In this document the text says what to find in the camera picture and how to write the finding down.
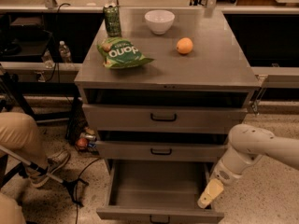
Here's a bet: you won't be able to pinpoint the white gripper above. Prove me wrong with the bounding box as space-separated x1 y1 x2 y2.
197 160 242 209

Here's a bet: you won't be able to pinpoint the grey bottom drawer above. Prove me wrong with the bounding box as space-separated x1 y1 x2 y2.
97 160 224 224

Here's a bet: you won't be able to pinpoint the grey drawer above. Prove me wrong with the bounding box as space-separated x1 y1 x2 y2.
97 160 224 224
83 105 247 134
96 141 226 162

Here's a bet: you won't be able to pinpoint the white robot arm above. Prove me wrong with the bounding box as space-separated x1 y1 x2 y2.
197 124 299 209

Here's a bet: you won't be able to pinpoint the grey middle drawer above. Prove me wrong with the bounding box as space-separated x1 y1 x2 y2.
96 141 226 162

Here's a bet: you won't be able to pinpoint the grey metal drawer cabinet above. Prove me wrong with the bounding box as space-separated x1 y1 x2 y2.
74 8 261 175

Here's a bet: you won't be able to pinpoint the grey top drawer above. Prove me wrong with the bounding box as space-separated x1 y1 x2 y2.
83 105 247 134

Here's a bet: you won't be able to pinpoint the orange fruit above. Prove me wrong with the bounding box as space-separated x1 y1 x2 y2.
177 37 193 55

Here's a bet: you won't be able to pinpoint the green chip bag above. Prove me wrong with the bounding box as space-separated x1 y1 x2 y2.
97 37 152 69

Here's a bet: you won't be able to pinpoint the beige sneaker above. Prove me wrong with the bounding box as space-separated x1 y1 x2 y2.
26 149 70 189

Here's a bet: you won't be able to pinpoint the white bowl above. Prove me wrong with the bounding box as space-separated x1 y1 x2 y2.
144 10 175 35

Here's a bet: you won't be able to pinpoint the grey grabber stick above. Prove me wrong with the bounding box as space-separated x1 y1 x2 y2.
0 146 89 207

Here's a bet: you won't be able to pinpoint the person leg khaki trousers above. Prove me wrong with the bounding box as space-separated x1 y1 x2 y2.
0 112 48 169

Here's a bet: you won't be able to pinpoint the clear water bottle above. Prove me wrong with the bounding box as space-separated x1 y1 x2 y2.
59 41 72 63

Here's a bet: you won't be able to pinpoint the green soda can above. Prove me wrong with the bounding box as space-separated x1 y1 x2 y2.
103 3 121 37

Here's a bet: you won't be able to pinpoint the black floor cable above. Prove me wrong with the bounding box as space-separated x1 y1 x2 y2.
74 158 101 224

